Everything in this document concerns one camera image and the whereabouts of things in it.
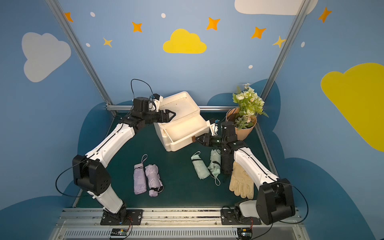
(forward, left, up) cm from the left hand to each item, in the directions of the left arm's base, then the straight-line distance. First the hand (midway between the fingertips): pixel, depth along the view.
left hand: (170, 111), depth 82 cm
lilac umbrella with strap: (-31, +17, -26) cm, 44 cm away
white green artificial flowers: (+5, -46, +1) cm, 46 cm away
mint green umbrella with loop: (-22, -27, -25) cm, 43 cm away
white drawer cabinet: (-3, -5, -14) cm, 15 cm away
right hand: (-12, -17, -7) cm, 22 cm away
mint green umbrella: (-21, -19, -27) cm, 39 cm away
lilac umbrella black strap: (-33, +7, -25) cm, 42 cm away
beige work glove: (-29, -42, -29) cm, 59 cm away
